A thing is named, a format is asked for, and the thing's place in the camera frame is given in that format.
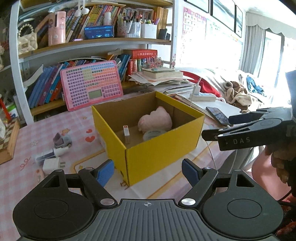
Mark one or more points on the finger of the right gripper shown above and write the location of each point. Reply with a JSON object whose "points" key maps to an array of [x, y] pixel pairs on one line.
{"points": [[248, 117], [260, 130]]}

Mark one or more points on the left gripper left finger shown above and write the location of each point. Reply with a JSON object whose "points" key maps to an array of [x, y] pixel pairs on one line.
{"points": [[94, 181]]}

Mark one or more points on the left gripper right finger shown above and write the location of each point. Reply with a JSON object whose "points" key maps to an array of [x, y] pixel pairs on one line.
{"points": [[201, 181]]}

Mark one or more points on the white blue bottle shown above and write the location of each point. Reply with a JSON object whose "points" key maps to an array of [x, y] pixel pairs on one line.
{"points": [[52, 153]]}

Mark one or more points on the white charger plug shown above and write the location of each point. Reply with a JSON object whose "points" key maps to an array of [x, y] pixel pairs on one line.
{"points": [[52, 164]]}

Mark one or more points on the gloved right hand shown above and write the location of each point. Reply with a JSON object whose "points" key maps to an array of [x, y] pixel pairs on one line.
{"points": [[281, 148]]}

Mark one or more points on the black smartphone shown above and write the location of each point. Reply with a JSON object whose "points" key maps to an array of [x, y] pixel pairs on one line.
{"points": [[217, 114]]}

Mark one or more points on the beige plush toy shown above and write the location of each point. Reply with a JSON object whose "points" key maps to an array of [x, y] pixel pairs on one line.
{"points": [[236, 94]]}

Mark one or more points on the white power strip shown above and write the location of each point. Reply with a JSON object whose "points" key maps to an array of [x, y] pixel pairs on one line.
{"points": [[197, 95]]}

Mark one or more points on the red cloth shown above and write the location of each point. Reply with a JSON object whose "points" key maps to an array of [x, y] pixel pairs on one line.
{"points": [[206, 87]]}

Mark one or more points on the pink tablecloth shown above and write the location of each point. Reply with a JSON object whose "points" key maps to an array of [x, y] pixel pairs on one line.
{"points": [[21, 174]]}

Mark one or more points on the pink plush pig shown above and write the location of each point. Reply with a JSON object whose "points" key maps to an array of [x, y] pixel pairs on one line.
{"points": [[158, 119]]}

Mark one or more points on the purple grey toy car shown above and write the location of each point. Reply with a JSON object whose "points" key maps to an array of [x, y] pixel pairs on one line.
{"points": [[61, 141]]}

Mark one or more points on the small white red box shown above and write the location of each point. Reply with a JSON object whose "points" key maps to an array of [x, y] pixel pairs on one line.
{"points": [[126, 133]]}

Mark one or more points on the clear tape roll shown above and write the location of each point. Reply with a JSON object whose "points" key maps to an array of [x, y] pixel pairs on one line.
{"points": [[152, 134]]}

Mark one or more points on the stack of papers and books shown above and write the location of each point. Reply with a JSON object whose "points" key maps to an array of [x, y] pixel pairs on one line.
{"points": [[165, 80]]}

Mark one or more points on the yellow cardboard box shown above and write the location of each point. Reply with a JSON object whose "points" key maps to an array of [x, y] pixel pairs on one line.
{"points": [[140, 159]]}

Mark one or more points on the pink keyboard learning tablet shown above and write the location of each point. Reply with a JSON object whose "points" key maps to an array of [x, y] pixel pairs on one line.
{"points": [[90, 84]]}

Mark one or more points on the wooden chess board box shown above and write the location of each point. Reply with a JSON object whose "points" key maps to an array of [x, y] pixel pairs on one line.
{"points": [[8, 143]]}

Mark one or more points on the row of blue books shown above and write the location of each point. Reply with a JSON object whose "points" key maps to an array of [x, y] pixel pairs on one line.
{"points": [[48, 86]]}

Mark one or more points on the red thick dictionary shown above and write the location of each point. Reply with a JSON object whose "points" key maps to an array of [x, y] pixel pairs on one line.
{"points": [[141, 53]]}

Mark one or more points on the white pen holder cup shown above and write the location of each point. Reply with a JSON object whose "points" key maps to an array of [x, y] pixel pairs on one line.
{"points": [[148, 31]]}

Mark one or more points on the blue digital clock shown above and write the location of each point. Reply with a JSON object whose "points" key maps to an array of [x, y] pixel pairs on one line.
{"points": [[98, 32]]}

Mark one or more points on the white quilted pearl handbag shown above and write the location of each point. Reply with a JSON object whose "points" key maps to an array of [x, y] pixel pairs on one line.
{"points": [[28, 42]]}

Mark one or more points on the pink tumbler bottle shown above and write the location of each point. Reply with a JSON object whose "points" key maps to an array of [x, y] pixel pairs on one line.
{"points": [[57, 28]]}

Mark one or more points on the white bookshelf frame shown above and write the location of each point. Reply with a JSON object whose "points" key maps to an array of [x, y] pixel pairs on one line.
{"points": [[23, 65]]}

